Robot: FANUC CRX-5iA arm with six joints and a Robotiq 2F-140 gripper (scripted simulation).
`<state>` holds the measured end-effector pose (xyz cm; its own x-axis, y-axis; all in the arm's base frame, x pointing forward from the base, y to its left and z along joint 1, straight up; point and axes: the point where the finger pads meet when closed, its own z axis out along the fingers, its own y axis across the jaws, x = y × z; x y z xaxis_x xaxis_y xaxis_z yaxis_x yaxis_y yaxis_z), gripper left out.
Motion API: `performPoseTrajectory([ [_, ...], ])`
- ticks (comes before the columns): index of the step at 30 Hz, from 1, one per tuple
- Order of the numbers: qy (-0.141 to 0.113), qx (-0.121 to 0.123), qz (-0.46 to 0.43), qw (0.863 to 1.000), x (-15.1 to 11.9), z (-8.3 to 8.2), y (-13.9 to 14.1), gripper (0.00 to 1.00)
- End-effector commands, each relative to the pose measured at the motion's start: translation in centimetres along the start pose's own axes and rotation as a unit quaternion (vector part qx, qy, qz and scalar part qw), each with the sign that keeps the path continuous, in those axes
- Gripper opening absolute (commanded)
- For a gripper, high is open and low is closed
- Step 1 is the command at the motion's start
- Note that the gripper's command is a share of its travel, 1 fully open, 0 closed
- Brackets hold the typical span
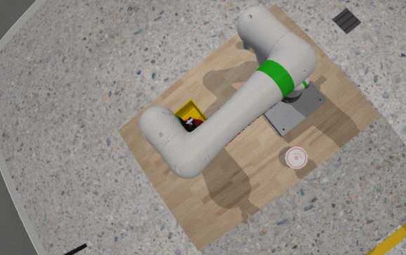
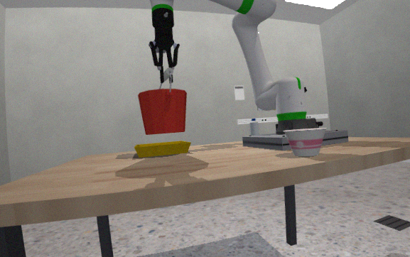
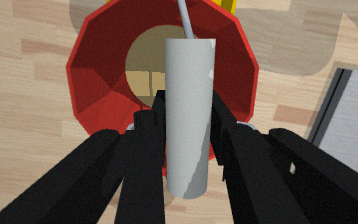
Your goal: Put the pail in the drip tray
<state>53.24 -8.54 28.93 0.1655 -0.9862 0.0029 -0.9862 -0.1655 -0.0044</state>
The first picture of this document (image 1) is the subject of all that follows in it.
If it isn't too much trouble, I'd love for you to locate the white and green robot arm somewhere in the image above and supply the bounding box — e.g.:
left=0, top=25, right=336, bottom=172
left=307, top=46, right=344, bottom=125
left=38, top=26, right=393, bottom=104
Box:
left=139, top=6, right=317, bottom=179

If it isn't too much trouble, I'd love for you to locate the yellow square tray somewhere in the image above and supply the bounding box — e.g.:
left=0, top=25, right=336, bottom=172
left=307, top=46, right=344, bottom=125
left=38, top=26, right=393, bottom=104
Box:
left=174, top=99, right=207, bottom=122

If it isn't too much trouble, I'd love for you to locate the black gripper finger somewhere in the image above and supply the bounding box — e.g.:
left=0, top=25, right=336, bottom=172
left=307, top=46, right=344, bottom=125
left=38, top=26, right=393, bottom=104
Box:
left=186, top=117, right=197, bottom=132

